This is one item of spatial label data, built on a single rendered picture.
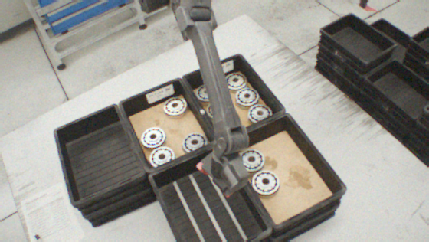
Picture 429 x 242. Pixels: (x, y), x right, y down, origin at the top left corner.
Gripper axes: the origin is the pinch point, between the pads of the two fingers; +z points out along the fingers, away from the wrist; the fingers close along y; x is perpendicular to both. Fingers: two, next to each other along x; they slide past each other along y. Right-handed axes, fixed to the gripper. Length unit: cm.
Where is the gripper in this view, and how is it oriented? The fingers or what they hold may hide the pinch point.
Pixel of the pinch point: (218, 182)
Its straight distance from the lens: 121.5
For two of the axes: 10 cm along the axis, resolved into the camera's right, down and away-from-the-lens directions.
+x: 7.2, -5.6, 4.1
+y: 6.9, 6.2, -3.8
